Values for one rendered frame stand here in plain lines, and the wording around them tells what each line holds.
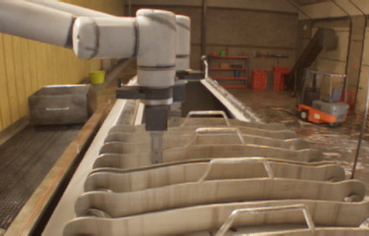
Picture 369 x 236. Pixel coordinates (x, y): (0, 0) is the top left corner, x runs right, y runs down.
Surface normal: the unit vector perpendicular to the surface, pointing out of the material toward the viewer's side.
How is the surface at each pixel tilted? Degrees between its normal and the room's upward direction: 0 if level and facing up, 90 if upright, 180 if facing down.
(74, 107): 89
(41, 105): 90
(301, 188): 90
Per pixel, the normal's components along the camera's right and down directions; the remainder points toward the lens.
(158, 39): 0.39, 0.26
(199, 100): -0.20, 0.39
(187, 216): 0.10, 0.27
